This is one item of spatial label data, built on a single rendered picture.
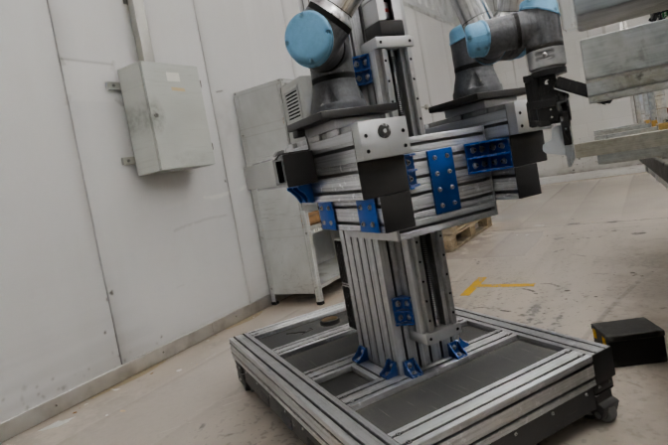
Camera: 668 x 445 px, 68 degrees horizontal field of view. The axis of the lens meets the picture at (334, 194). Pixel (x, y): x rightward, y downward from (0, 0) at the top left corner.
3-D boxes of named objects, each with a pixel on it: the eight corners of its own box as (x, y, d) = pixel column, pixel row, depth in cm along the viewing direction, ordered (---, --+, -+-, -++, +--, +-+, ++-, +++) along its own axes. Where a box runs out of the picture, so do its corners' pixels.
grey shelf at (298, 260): (271, 305, 359) (232, 93, 351) (337, 271, 434) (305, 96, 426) (321, 305, 335) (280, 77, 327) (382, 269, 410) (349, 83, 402)
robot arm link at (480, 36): (468, 65, 117) (517, 54, 114) (469, 57, 106) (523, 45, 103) (463, 32, 116) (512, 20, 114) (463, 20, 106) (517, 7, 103)
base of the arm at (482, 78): (443, 104, 157) (438, 73, 157) (478, 99, 164) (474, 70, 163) (477, 93, 144) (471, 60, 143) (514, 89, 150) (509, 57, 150)
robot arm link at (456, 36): (445, 72, 157) (438, 29, 156) (481, 68, 161) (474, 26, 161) (468, 62, 146) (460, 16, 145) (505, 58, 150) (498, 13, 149)
